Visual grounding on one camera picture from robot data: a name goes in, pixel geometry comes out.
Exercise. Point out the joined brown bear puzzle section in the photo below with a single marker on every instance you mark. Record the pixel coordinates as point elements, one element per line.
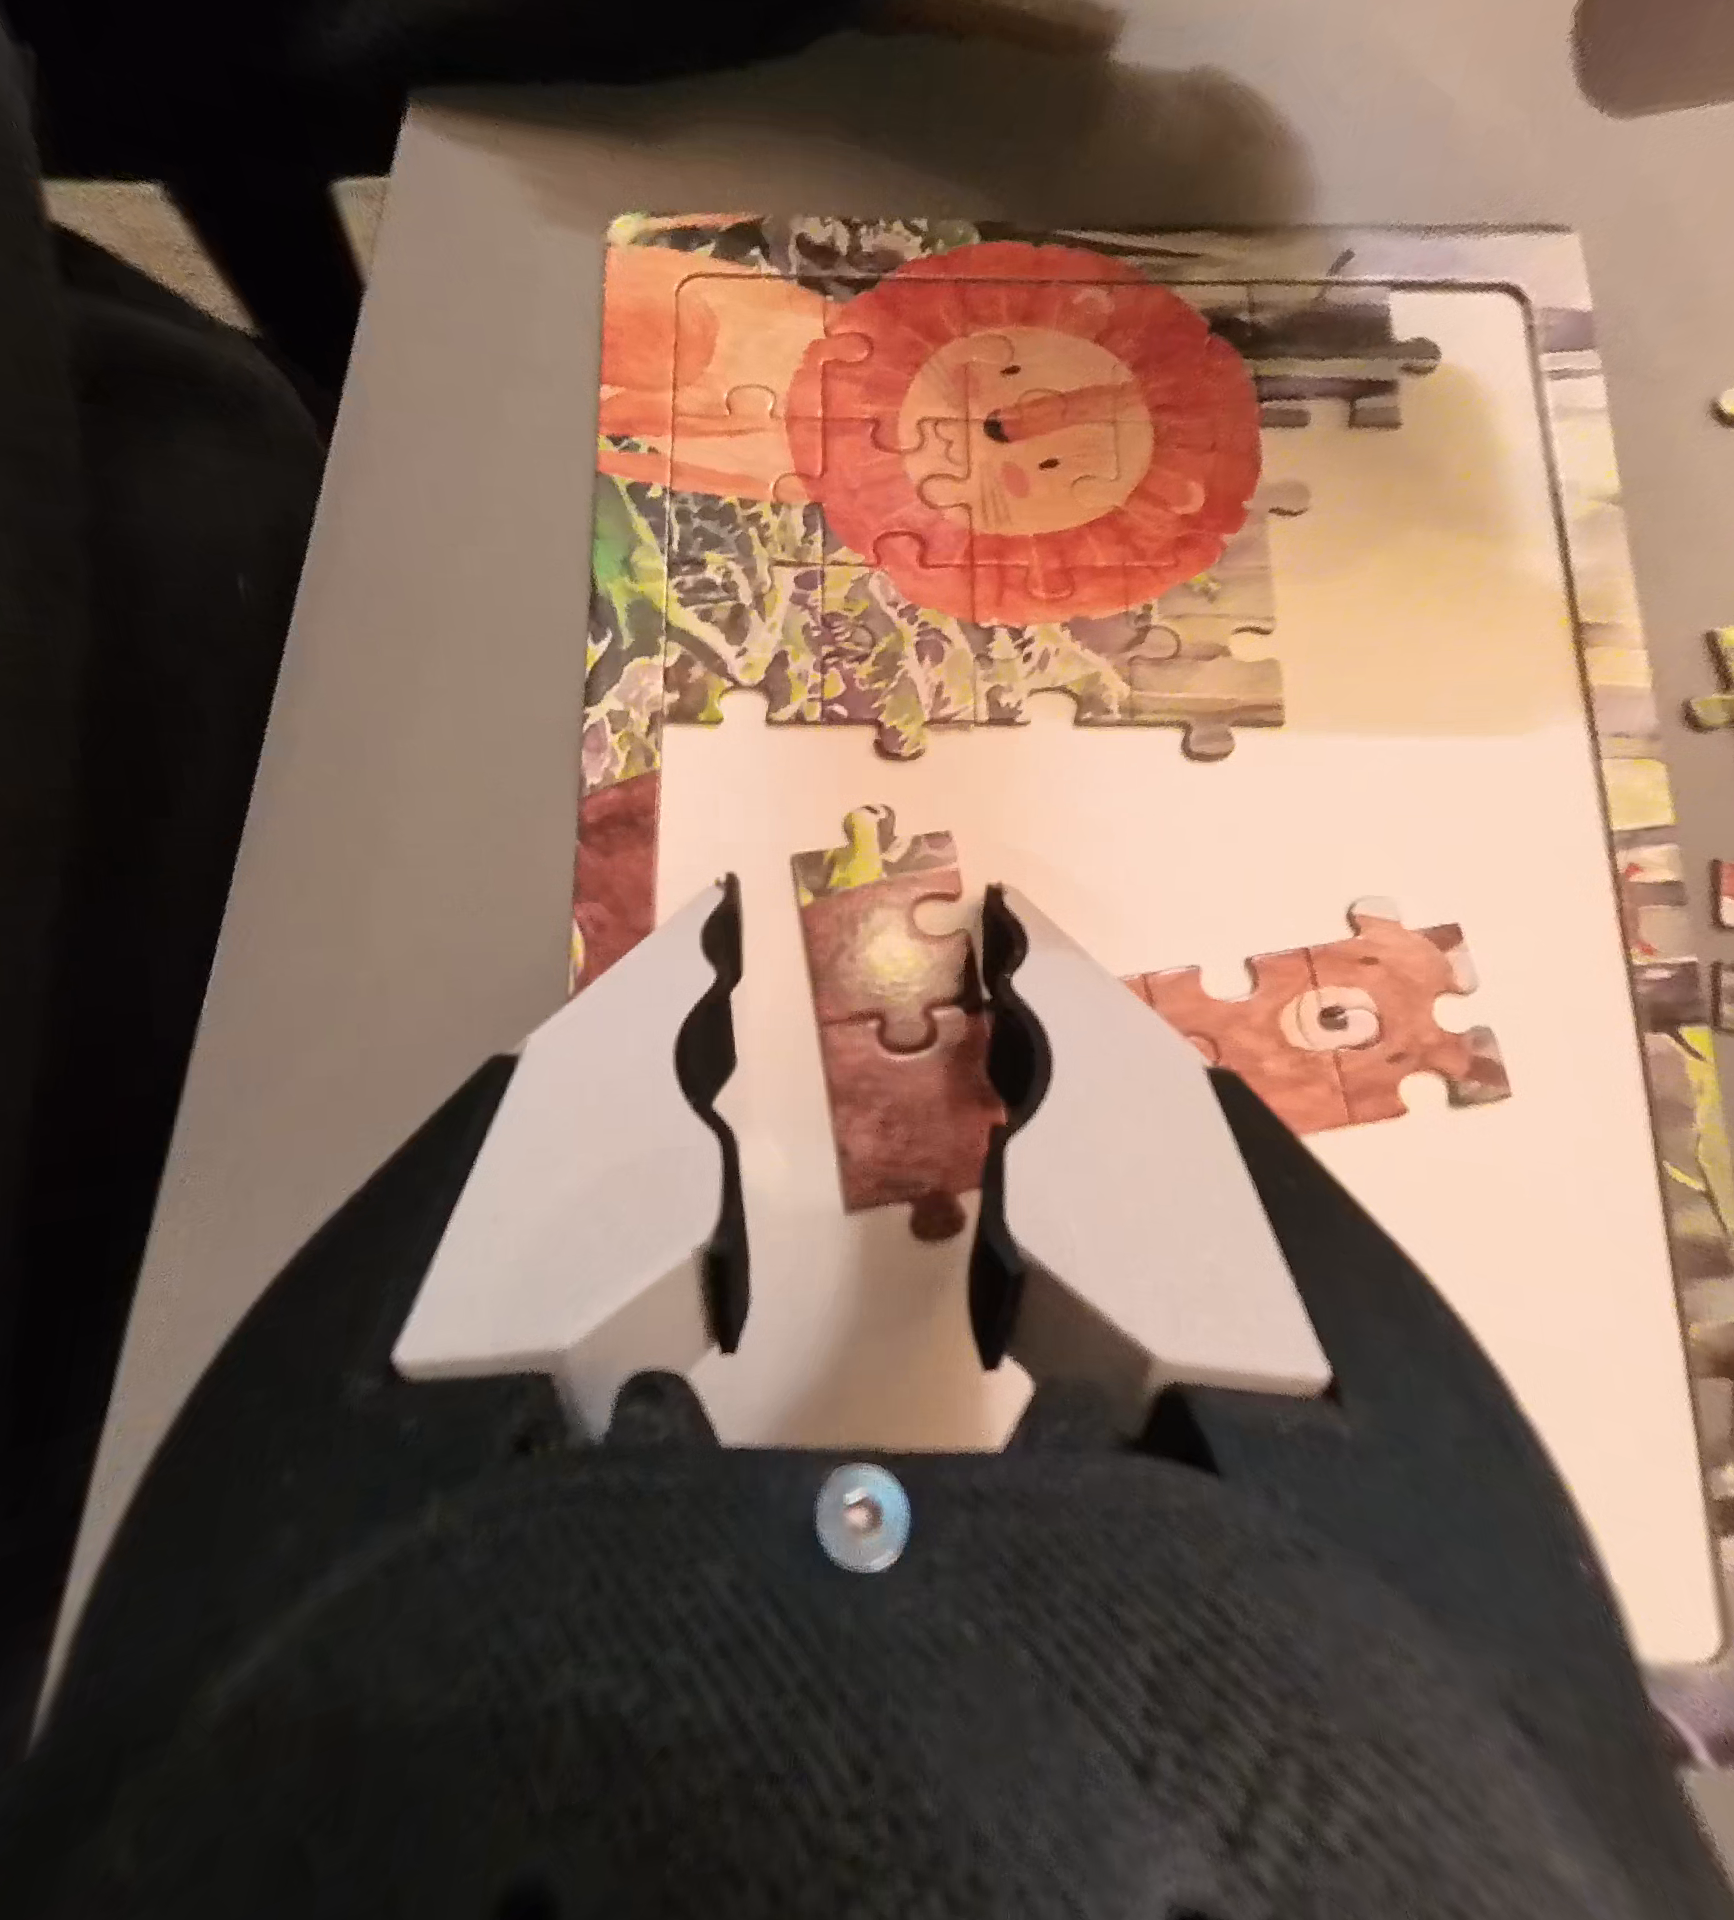
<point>1346,1034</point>

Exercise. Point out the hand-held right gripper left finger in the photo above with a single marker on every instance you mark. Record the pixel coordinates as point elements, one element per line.
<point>566,1201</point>

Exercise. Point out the lion jigsaw puzzle board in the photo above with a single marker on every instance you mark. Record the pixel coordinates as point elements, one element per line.
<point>1407,781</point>

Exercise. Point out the brown bear body puzzle pieces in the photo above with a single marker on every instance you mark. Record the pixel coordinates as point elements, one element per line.
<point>882,975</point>

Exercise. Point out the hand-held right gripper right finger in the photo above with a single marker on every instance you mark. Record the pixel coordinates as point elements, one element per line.
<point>1166,1201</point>

